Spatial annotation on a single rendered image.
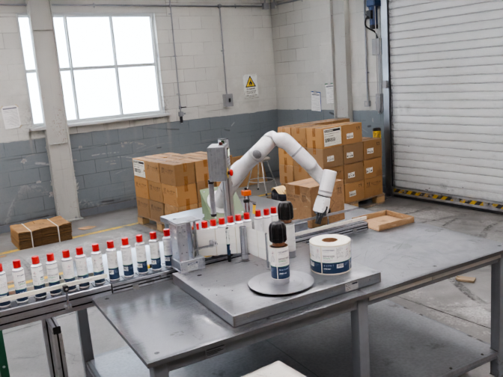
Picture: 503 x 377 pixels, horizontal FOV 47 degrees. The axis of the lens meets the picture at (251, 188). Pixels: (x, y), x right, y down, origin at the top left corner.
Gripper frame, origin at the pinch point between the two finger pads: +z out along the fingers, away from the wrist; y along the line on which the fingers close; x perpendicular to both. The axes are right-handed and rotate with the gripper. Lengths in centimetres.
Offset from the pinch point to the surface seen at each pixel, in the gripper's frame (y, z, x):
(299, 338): -2, 74, 8
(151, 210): -399, 54, 51
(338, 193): -18.3, -19.2, 25.3
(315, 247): 60, 9, -45
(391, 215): -7, -13, 65
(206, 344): 85, 50, -105
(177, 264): 12, 35, -91
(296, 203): -28.7, -6.2, 1.8
